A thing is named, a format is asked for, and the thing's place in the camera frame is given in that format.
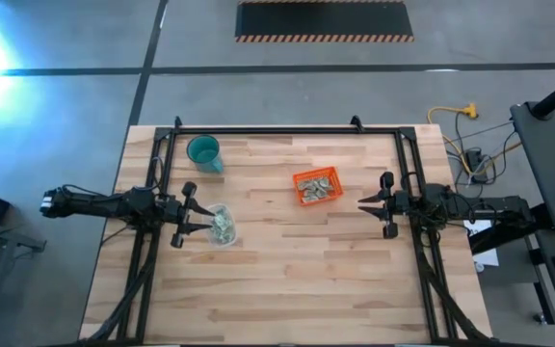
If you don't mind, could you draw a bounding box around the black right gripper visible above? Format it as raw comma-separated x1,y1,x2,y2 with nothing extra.
357,172,411,240

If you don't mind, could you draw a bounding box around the grey equipment stand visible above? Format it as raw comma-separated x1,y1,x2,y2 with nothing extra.
0,216,47,347

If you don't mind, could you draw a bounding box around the white paper sheet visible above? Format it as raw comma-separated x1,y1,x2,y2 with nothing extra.
463,219,500,269

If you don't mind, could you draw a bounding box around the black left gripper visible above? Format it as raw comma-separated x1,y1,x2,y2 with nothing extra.
165,181,216,250

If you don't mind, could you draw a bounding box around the black desk support bar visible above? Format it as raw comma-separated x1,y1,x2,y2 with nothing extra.
469,224,555,255

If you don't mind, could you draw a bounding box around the clear plastic container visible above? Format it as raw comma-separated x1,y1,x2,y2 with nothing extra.
203,202,238,249

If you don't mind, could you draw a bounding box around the teal plastic cup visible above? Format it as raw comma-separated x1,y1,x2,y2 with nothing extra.
185,134,225,174

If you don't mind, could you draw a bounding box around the yellow extension cord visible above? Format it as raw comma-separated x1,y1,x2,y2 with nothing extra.
426,101,480,174

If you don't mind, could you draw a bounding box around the black aluminium table frame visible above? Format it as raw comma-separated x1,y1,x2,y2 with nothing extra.
82,115,489,346

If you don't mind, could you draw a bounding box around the hazard-striped black floor mat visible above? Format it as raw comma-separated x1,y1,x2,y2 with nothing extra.
234,0,415,43

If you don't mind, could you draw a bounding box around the orange plastic basket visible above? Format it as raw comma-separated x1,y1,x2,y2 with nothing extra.
292,166,345,207

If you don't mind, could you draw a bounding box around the black power strip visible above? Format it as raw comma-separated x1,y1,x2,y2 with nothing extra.
464,147,489,183

